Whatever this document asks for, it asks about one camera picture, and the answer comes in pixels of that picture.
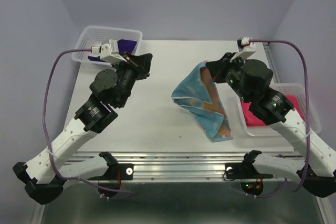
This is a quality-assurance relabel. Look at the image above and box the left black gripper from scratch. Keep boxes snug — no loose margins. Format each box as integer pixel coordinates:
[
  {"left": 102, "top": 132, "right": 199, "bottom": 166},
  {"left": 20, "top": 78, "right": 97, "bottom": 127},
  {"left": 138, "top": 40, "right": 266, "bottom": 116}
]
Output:
[{"left": 111, "top": 52, "right": 153, "bottom": 109}]

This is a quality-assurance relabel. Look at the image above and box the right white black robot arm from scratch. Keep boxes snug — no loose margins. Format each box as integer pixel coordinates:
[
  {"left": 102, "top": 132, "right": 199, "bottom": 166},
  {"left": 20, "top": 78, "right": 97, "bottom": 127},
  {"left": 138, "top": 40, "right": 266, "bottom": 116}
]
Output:
[{"left": 206, "top": 53, "right": 335, "bottom": 198}]

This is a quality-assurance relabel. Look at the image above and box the aluminium mounting rail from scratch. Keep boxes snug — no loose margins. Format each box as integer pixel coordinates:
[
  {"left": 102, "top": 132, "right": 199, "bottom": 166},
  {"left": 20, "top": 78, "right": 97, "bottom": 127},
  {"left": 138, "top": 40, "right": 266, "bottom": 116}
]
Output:
[{"left": 43, "top": 151, "right": 323, "bottom": 183}]

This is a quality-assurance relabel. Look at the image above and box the purple towel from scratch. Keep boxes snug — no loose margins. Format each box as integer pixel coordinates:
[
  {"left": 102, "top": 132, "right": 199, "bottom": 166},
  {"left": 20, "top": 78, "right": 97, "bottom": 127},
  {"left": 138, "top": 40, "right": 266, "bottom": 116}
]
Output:
[{"left": 87, "top": 39, "right": 138, "bottom": 62}]

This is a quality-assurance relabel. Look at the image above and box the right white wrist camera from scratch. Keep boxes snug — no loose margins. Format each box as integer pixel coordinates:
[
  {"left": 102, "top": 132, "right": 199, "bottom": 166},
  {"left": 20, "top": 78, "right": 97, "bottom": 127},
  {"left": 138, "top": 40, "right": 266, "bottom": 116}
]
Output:
[{"left": 230, "top": 37, "right": 257, "bottom": 62}]

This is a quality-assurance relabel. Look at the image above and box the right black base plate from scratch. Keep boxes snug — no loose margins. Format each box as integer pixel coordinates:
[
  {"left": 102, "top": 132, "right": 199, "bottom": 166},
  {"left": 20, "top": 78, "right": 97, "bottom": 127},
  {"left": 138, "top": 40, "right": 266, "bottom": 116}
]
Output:
[{"left": 225, "top": 163, "right": 273, "bottom": 180}]

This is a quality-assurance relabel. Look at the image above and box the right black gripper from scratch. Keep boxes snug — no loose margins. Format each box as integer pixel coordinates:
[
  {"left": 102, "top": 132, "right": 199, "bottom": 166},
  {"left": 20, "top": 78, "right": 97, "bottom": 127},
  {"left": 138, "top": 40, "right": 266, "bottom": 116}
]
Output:
[{"left": 207, "top": 52, "right": 252, "bottom": 104}]

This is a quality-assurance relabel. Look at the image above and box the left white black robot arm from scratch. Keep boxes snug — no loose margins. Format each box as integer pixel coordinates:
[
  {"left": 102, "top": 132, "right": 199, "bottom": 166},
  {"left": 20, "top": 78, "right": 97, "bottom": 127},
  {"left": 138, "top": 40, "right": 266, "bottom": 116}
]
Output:
[{"left": 13, "top": 52, "right": 153, "bottom": 205}]

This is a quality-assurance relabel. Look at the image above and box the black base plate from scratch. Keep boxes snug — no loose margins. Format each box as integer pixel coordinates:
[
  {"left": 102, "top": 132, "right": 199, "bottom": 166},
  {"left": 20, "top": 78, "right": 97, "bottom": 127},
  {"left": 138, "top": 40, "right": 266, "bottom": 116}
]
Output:
[
  {"left": 88, "top": 163, "right": 134, "bottom": 180},
  {"left": 225, "top": 163, "right": 273, "bottom": 180}
]

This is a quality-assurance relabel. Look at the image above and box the light blue towel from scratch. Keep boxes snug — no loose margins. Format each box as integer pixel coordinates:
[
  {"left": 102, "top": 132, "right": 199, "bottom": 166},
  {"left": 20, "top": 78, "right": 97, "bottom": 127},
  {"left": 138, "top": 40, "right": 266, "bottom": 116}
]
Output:
[{"left": 171, "top": 61, "right": 233, "bottom": 142}]

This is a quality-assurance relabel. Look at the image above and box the white source basket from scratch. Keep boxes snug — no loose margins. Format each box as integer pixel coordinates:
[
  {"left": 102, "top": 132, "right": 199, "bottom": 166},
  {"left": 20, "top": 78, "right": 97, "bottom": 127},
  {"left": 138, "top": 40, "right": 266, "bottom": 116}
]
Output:
[{"left": 71, "top": 26, "right": 143, "bottom": 65}]

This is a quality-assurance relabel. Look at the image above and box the white target basket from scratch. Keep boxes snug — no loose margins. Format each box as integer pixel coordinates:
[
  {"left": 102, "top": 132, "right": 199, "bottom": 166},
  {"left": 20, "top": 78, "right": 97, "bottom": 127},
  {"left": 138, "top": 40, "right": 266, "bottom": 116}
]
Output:
[{"left": 238, "top": 83, "right": 322, "bottom": 137}]

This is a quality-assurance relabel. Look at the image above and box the pink towel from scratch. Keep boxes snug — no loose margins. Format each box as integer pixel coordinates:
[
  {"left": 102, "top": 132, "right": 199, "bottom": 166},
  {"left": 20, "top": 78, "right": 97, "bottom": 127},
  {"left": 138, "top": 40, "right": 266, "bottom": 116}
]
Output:
[{"left": 240, "top": 94, "right": 305, "bottom": 127}]

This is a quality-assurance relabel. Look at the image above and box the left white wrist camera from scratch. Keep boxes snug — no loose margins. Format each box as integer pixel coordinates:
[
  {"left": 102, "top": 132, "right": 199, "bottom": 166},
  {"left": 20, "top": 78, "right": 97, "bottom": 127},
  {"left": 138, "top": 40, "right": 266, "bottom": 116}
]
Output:
[{"left": 88, "top": 39, "right": 126, "bottom": 64}]

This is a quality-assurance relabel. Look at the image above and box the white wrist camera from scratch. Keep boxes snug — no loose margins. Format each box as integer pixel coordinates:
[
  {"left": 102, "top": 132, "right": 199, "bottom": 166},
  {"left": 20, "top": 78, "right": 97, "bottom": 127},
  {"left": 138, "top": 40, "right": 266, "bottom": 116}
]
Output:
[
  {"left": 88, "top": 39, "right": 126, "bottom": 64},
  {"left": 230, "top": 37, "right": 257, "bottom": 62}
]

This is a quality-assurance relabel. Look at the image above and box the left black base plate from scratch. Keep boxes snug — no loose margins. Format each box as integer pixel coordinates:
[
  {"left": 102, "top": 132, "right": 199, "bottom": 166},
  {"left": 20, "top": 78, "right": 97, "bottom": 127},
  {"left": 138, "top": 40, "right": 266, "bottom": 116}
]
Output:
[{"left": 88, "top": 163, "right": 134, "bottom": 180}]

